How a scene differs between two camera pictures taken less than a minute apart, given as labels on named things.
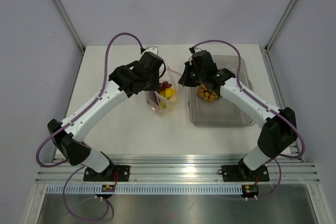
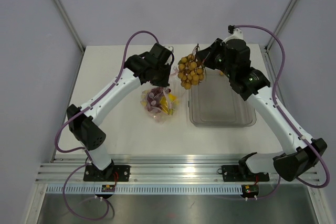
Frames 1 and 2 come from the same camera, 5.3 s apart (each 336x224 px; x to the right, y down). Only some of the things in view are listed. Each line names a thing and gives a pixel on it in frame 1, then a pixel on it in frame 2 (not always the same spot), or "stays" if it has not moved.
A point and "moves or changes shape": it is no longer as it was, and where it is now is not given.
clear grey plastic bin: x=222 y=112 stays
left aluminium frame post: x=63 y=10 stays
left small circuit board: x=108 y=188 stays
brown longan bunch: x=206 y=95 moves or changes shape
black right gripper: x=185 y=80 -> x=207 y=55
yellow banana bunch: x=167 y=94 -> x=168 y=103
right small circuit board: x=250 y=190 stays
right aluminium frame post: x=273 y=37 stays
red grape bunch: x=163 y=86 moves or changes shape
